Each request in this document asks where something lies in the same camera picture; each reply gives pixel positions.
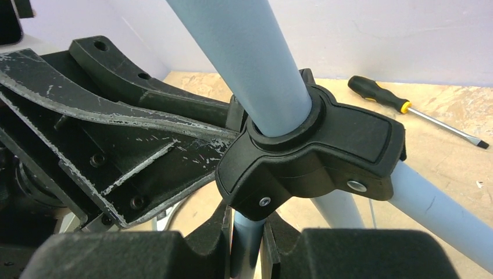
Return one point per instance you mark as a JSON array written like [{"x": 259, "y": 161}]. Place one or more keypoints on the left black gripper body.
[{"x": 35, "y": 192}]

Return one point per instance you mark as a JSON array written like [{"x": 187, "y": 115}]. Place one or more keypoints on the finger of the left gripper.
[{"x": 121, "y": 80}]

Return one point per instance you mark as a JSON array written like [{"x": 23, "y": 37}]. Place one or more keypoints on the black yellow screwdriver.
[{"x": 369, "y": 89}]

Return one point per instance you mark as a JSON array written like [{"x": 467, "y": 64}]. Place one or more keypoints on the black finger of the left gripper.
[{"x": 97, "y": 157}]

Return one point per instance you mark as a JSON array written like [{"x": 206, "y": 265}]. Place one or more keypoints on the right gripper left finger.
[{"x": 204, "y": 253}]

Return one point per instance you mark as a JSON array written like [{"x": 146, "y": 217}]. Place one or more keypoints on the blue perforated music stand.
[{"x": 300, "y": 154}]

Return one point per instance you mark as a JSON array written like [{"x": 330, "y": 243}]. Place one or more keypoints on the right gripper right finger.
[{"x": 350, "y": 253}]

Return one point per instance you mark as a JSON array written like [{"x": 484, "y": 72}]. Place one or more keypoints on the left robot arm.
[{"x": 11, "y": 19}]

